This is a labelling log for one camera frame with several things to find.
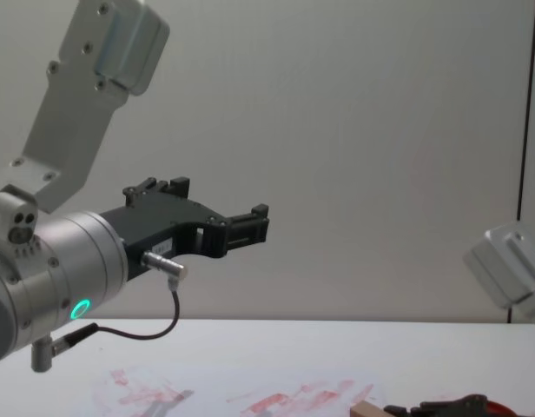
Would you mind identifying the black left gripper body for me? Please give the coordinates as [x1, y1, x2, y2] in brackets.
[100, 197, 228, 281]

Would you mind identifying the white cloth with red stains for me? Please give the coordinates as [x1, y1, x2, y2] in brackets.
[0, 318, 535, 417]

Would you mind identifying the tan wooden block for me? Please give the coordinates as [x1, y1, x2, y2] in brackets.
[349, 400, 391, 417]

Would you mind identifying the thin dark gripper cable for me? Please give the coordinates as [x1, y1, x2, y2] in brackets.
[30, 250, 191, 374]

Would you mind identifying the black tool with red switch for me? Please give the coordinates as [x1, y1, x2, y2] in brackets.
[383, 393, 517, 417]

